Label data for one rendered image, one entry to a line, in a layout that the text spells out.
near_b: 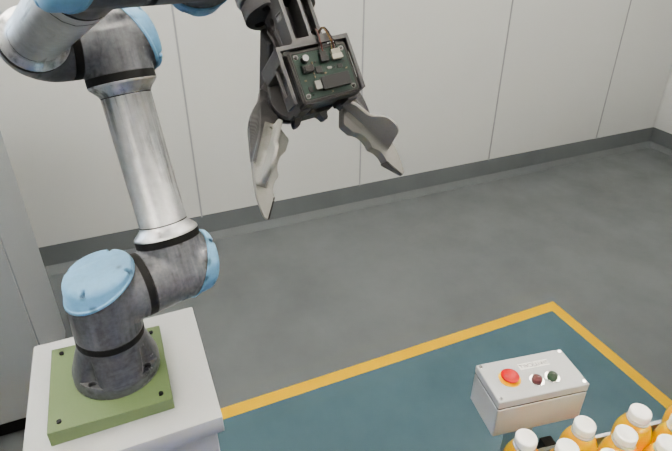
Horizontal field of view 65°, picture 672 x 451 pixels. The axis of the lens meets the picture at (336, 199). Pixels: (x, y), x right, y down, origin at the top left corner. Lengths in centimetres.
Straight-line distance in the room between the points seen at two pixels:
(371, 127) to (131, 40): 54
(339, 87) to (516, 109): 400
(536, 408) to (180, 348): 73
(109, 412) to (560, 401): 85
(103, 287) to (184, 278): 14
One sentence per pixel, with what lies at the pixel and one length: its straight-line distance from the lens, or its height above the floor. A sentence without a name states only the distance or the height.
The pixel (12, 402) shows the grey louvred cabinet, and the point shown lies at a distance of 261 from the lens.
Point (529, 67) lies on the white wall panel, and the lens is 440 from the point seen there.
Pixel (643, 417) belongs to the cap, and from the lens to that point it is 123.
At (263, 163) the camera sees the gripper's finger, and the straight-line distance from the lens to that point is 50.
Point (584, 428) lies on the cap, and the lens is 116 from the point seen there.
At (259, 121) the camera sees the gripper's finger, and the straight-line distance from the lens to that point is 52.
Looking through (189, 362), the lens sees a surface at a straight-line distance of 113.
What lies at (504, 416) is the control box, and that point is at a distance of 118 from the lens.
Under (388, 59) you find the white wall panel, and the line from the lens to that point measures 366.
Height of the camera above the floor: 194
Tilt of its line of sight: 29 degrees down
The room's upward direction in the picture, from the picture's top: straight up
